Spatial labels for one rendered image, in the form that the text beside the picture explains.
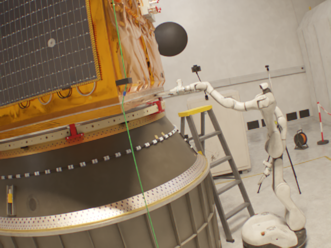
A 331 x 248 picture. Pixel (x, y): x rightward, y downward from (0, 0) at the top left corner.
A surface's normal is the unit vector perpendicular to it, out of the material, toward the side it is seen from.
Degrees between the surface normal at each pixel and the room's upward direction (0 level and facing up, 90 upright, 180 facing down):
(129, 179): 62
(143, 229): 90
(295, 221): 90
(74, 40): 90
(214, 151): 90
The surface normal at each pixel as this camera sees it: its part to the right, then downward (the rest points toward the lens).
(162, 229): 0.66, -0.07
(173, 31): -0.07, 0.11
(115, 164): 0.39, -0.49
